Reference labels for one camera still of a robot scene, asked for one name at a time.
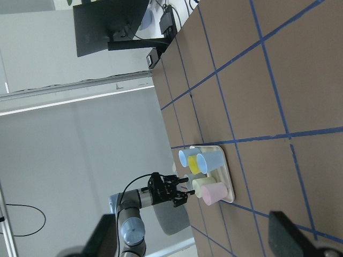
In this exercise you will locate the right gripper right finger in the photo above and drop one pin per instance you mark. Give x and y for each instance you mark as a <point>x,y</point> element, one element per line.
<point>285,239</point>

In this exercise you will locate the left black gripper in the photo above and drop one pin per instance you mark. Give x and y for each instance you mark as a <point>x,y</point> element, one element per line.
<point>163,188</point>

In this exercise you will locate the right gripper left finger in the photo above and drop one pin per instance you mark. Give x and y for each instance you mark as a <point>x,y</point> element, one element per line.
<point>102,242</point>

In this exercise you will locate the pink plastic cup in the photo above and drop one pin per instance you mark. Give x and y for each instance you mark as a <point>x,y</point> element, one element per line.
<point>212,193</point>

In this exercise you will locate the yellow plastic cup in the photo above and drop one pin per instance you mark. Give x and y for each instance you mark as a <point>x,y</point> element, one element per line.
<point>193,165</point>

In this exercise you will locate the light blue cup far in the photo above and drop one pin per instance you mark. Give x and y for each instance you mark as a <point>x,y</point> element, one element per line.
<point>184,154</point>

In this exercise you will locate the light blue cup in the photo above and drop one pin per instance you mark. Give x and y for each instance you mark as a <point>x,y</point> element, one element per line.
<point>184,154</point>
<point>209,161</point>

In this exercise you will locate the light blue cup near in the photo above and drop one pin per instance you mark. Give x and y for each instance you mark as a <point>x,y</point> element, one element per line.
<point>209,161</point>

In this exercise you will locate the white plastic tray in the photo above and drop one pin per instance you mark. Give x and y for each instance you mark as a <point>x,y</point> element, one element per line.
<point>221,174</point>

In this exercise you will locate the black monitor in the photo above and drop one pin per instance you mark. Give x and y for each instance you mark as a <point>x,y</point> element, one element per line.
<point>111,25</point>

